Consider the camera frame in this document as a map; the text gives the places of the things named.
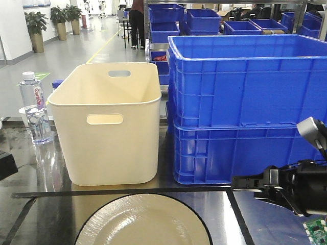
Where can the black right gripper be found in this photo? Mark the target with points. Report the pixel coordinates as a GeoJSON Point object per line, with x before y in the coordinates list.
{"type": "Point", "coordinates": [274, 186]}

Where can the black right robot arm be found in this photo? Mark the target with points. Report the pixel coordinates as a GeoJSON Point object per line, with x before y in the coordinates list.
{"type": "Point", "coordinates": [299, 187]}

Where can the blue crate on shelf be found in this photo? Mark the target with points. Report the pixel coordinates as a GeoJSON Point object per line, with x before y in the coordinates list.
{"type": "Point", "coordinates": [160, 13]}

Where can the large blue crate lower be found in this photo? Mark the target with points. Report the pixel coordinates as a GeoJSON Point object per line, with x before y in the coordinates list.
{"type": "Point", "coordinates": [213, 155]}

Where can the large blue crate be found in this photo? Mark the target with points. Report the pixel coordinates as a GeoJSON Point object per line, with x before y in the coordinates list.
{"type": "Point", "coordinates": [247, 80]}
{"type": "Point", "coordinates": [213, 155]}

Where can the green circuit board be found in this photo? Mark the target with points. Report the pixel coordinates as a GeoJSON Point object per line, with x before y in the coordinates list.
{"type": "Point", "coordinates": [316, 231]}

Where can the large blue crate upper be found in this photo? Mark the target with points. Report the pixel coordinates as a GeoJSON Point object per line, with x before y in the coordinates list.
{"type": "Point", "coordinates": [247, 80]}

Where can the cream plastic storage bin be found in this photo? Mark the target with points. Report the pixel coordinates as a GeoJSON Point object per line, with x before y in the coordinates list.
{"type": "Point", "coordinates": [107, 120]}

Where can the person in dark clothes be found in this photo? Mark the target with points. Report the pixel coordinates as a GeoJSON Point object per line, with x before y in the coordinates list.
{"type": "Point", "coordinates": [136, 19]}

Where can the clear water bottle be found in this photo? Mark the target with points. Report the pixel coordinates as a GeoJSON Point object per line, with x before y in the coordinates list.
{"type": "Point", "coordinates": [35, 109]}

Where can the potted plant gold pot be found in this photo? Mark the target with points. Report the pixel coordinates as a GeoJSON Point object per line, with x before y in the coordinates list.
{"type": "Point", "coordinates": [73, 15]}
{"type": "Point", "coordinates": [36, 24]}
{"type": "Point", "coordinates": [59, 18]}

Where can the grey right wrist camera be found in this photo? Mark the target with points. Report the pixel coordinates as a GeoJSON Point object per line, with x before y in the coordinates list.
{"type": "Point", "coordinates": [314, 131]}

